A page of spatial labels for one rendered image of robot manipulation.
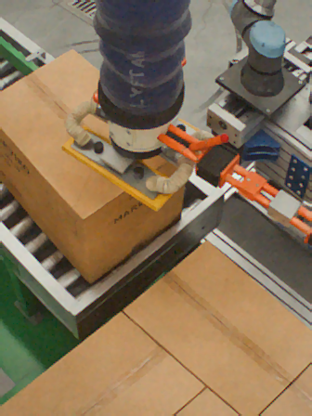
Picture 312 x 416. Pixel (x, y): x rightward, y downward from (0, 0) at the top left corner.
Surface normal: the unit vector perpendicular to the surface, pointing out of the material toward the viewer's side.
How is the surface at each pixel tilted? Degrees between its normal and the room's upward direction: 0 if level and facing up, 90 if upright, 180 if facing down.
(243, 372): 0
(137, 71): 73
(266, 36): 8
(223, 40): 0
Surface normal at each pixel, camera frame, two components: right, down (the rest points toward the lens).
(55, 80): 0.02, -0.55
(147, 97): 0.11, 0.65
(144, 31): -0.04, 0.92
